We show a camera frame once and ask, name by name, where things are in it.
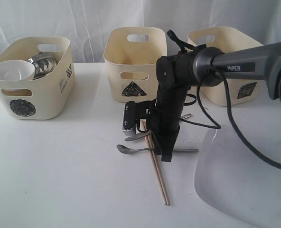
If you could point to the white round bowl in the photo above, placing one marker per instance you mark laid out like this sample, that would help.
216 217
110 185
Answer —
16 70

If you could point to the cream bin triangle mark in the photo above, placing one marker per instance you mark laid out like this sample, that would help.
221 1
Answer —
130 55

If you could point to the white rectangular plate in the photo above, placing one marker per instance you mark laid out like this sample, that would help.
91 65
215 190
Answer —
231 179

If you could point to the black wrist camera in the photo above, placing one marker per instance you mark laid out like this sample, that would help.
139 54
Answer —
134 112

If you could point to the steel bowl with handle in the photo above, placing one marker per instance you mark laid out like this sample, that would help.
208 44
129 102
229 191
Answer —
44 64

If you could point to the cream bin circle mark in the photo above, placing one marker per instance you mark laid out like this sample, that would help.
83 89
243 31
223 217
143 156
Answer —
42 98

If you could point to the white curtain backdrop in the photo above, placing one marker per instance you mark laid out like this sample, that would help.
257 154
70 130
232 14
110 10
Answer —
88 23

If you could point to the cream bin square mark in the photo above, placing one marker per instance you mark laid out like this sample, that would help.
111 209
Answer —
227 39

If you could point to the grey metal spoon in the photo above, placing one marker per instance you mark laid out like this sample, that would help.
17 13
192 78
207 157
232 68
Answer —
126 150

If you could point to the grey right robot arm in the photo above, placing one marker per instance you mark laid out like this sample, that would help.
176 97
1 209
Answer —
205 66

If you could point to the grey metal knife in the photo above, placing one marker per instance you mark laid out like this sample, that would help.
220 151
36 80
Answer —
141 135

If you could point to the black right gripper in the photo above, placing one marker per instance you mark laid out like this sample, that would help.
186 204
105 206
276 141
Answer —
163 121

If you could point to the wooden chopstick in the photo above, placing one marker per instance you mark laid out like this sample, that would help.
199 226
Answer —
151 153
160 172

